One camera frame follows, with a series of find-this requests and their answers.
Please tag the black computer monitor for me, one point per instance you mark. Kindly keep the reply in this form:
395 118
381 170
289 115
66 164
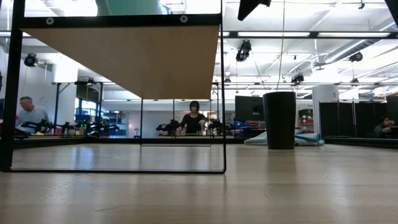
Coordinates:
248 109

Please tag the black overhead frame bar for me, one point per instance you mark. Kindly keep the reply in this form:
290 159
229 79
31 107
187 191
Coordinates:
311 35

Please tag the tall black tumbler cup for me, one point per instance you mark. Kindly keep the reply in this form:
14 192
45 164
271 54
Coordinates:
280 121

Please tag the blue storage bins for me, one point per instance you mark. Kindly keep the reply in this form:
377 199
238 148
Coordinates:
245 125

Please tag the black background stand frame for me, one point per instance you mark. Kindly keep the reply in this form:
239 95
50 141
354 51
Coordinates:
88 91

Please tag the black hanging ceiling camera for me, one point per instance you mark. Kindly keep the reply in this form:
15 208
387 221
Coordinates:
297 79
30 60
356 57
243 51

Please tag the black metal table frame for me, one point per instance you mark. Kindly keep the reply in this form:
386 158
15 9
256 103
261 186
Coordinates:
351 141

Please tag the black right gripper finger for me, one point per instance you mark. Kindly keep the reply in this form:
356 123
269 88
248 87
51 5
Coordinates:
248 6

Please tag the black background robot arm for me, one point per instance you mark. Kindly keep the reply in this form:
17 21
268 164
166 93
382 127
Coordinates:
169 127
40 125
219 125
99 128

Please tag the teal ceramic mug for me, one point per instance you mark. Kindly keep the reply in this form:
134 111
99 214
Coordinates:
130 7

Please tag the black frame wooden shelf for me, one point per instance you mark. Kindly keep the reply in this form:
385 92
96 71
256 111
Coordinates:
140 62

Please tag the person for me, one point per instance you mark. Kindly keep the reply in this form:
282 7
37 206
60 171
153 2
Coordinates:
383 129
32 115
192 122

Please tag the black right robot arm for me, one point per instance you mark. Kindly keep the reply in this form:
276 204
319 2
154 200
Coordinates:
393 5

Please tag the light blue cleaning cloth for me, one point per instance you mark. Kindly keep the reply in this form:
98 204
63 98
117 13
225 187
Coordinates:
255 140

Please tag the dark partition panels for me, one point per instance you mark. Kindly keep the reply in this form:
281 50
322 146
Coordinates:
357 119

